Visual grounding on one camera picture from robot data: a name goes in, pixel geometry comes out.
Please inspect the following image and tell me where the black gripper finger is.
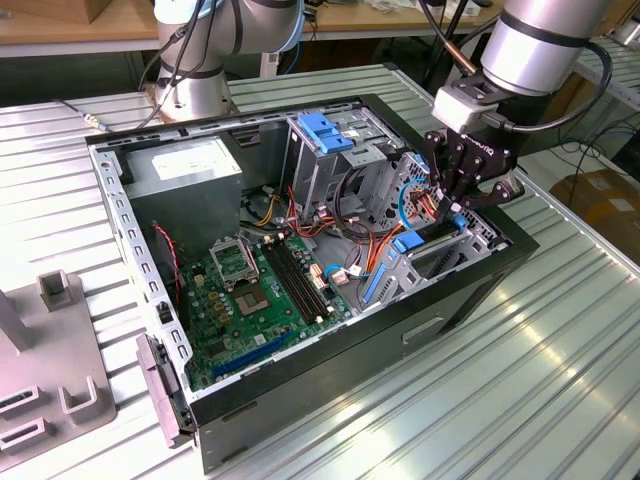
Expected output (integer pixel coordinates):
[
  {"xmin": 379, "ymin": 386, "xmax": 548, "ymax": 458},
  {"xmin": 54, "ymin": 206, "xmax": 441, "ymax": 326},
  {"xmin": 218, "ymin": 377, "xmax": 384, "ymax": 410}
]
[
  {"xmin": 424, "ymin": 128, "xmax": 481, "ymax": 221},
  {"xmin": 452, "ymin": 174, "xmax": 525, "ymax": 215}
]

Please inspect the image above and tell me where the orange red power wire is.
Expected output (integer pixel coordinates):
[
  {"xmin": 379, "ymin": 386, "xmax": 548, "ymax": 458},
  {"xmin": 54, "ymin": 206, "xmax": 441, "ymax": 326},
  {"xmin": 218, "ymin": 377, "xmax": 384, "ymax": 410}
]
[{"xmin": 367, "ymin": 192, "xmax": 449, "ymax": 279}]

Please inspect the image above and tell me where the hard disk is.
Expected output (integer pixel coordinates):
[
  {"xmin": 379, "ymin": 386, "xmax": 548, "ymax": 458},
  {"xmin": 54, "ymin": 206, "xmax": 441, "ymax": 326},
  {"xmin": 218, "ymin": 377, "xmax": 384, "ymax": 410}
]
[{"xmin": 362, "ymin": 213, "xmax": 471, "ymax": 306}]

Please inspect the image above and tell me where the grey metal disk bay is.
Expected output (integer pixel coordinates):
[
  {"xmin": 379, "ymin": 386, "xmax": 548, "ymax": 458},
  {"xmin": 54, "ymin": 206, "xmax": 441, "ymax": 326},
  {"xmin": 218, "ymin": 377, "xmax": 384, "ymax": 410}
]
[{"xmin": 357, "ymin": 152, "xmax": 511, "ymax": 311}]

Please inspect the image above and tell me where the brown cardboard box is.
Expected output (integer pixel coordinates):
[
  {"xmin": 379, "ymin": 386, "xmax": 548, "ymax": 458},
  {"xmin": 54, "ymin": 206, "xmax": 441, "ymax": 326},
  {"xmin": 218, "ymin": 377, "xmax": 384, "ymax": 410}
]
[{"xmin": 549, "ymin": 168, "xmax": 640, "ymax": 261}]

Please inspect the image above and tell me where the blue plastic drive latch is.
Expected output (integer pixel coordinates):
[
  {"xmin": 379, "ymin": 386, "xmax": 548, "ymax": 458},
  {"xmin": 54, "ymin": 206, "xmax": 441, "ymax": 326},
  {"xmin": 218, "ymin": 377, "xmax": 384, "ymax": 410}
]
[{"xmin": 296, "ymin": 112, "xmax": 355, "ymax": 156}]

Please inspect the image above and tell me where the black tripod pole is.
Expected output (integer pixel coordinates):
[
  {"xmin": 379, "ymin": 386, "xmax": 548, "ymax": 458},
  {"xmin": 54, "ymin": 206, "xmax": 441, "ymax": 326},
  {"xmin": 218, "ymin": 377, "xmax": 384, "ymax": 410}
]
[{"xmin": 422, "ymin": 0, "xmax": 474, "ymax": 101}]

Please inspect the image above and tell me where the grey optical drive cage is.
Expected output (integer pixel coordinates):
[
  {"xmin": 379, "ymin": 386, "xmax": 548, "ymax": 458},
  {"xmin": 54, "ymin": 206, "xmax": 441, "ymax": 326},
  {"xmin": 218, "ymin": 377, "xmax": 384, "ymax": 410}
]
[{"xmin": 279, "ymin": 107, "xmax": 401, "ymax": 216}]

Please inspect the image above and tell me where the wooden desk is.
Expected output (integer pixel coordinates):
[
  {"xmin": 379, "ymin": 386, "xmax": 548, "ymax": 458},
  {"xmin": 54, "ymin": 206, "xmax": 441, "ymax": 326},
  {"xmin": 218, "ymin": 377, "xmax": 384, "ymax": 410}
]
[{"xmin": 0, "ymin": 0, "xmax": 506, "ymax": 96}]

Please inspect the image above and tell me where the metal slat side table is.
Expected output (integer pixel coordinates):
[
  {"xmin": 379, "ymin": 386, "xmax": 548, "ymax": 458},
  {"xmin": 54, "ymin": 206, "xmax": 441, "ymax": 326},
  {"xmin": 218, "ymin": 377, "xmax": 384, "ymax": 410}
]
[{"xmin": 569, "ymin": 35, "xmax": 640, "ymax": 114}]

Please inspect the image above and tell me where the black RAM slot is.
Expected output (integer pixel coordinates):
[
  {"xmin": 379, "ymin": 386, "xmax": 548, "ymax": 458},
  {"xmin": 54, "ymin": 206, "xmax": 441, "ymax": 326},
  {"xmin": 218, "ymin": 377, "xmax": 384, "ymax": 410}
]
[
  {"xmin": 263, "ymin": 240, "xmax": 319, "ymax": 325},
  {"xmin": 277, "ymin": 238, "xmax": 332, "ymax": 319}
]

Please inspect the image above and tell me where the black PC case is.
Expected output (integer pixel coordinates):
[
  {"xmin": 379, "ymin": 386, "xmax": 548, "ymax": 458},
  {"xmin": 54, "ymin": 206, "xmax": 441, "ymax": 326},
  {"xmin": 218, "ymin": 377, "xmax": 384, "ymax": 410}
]
[{"xmin": 83, "ymin": 92, "xmax": 541, "ymax": 475}]

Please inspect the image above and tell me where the metal socket cover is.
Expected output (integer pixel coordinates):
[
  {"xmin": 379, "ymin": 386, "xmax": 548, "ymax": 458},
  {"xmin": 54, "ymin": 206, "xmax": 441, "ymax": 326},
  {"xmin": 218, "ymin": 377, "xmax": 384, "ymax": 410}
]
[{"xmin": 208, "ymin": 238, "xmax": 262, "ymax": 291}]

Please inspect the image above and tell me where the CPU socket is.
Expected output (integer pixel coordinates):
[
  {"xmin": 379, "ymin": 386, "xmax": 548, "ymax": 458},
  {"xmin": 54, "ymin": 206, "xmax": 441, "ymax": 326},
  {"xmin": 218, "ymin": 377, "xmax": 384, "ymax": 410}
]
[{"xmin": 232, "ymin": 280, "xmax": 274, "ymax": 320}]

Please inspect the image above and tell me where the green motherboard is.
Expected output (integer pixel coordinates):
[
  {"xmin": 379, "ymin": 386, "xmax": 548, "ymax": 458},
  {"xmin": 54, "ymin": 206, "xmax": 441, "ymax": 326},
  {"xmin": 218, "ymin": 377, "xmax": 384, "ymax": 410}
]
[{"xmin": 179, "ymin": 234, "xmax": 354, "ymax": 391}]

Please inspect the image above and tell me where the grey power supply unit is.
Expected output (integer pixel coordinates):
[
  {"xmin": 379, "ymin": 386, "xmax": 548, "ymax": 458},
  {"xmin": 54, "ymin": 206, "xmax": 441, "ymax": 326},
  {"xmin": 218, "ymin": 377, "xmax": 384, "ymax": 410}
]
[{"xmin": 122, "ymin": 135, "xmax": 245, "ymax": 261}]

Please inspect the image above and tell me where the blue expansion slot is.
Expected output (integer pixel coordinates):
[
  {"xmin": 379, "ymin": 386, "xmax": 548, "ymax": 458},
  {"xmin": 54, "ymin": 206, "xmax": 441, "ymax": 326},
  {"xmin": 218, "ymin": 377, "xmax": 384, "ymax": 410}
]
[{"xmin": 210, "ymin": 329, "xmax": 295, "ymax": 380}]

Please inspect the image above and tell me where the grey parts rack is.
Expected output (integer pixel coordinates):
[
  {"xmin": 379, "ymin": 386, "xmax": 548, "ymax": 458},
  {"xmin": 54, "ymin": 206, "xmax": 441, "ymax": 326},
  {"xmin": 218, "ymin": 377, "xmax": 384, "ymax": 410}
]
[{"xmin": 0, "ymin": 269, "xmax": 119, "ymax": 459}]

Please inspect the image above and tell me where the black camera cable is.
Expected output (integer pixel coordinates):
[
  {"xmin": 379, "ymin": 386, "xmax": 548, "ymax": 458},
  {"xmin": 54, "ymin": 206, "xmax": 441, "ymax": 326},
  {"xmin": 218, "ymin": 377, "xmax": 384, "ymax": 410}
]
[{"xmin": 485, "ymin": 42, "xmax": 615, "ymax": 132}]

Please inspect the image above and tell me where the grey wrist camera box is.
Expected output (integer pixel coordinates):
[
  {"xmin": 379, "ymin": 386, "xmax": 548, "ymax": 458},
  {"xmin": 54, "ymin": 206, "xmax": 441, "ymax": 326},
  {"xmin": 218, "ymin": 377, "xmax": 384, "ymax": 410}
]
[{"xmin": 431, "ymin": 74, "xmax": 504, "ymax": 135}]

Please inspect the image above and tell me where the blue data wire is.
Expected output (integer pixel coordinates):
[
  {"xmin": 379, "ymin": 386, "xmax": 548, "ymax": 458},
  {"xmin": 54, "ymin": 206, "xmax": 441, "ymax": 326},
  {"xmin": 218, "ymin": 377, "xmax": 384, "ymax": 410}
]
[{"xmin": 397, "ymin": 154, "xmax": 434, "ymax": 232}]

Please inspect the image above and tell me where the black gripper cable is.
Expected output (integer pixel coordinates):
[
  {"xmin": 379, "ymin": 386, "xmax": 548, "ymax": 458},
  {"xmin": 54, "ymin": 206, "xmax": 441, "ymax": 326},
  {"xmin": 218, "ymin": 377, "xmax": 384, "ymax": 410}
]
[{"xmin": 417, "ymin": 0, "xmax": 479, "ymax": 75}]

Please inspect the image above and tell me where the red orange wire bundle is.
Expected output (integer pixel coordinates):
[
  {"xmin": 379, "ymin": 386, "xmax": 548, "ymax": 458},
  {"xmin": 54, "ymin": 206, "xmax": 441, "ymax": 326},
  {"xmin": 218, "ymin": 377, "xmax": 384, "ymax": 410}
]
[{"xmin": 285, "ymin": 184, "xmax": 346, "ymax": 241}]

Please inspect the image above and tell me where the yellow black wire bundle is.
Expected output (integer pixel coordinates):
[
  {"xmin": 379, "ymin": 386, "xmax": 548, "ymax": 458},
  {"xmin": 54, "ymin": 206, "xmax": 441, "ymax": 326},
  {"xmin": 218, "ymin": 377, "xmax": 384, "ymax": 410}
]
[{"xmin": 247, "ymin": 185, "xmax": 282, "ymax": 227}]

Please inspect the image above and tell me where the red black fan wire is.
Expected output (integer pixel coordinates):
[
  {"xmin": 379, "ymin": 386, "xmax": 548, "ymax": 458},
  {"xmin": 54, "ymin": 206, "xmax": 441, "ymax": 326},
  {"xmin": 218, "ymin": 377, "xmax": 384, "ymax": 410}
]
[{"xmin": 151, "ymin": 222, "xmax": 184, "ymax": 306}]

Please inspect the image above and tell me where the black cable with metal connector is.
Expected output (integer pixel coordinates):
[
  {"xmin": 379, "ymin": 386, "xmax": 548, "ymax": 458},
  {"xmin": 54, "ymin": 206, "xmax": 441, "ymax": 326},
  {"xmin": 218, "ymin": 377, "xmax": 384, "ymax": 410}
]
[{"xmin": 57, "ymin": 29, "xmax": 201, "ymax": 132}]

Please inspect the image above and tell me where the grey plastic case handle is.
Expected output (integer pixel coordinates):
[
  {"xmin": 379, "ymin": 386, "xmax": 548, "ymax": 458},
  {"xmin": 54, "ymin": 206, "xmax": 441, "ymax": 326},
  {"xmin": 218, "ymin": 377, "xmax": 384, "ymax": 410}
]
[{"xmin": 135, "ymin": 333, "xmax": 194, "ymax": 450}]

